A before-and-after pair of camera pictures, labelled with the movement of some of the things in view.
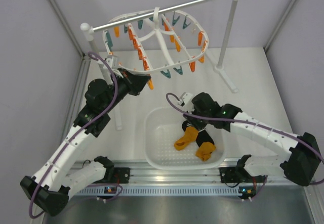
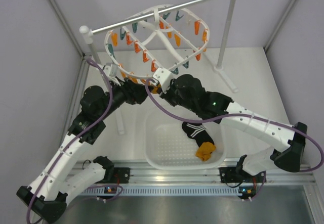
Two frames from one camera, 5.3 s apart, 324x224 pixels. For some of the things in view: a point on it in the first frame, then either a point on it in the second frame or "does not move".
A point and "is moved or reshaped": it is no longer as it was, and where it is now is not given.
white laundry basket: [163, 126] does not move
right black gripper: [199, 126] → [167, 95]
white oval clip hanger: [159, 68] is moved or reshaped
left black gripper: [135, 83] → [134, 92]
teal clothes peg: [179, 71] → [186, 65]
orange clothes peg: [145, 65] → [153, 69]
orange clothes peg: [140, 53] → [145, 59]
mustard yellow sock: [190, 135] → [155, 90]
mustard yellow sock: [205, 150] does not move
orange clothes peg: [192, 65] → [198, 57]
